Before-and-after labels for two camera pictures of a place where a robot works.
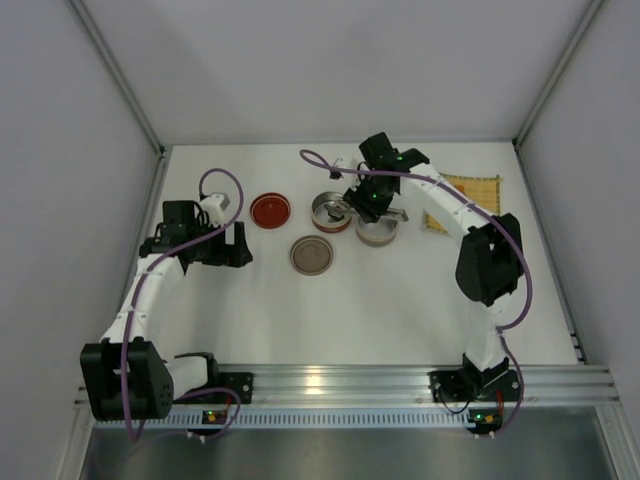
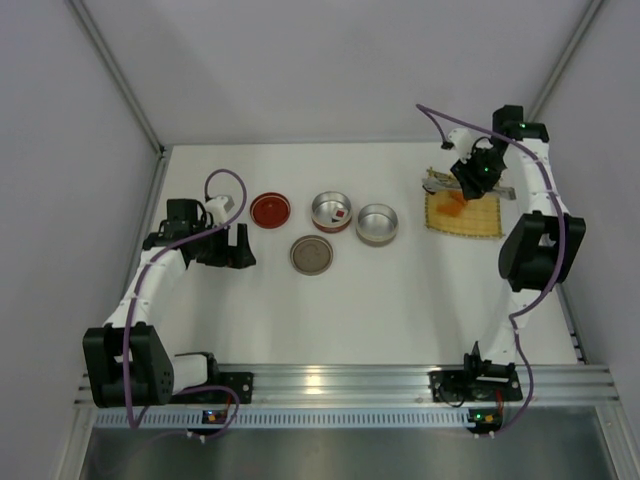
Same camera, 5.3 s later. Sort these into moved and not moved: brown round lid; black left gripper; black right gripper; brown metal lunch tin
Moved: black right gripper
Not moved: brown round lid; brown metal lunch tin; black left gripper
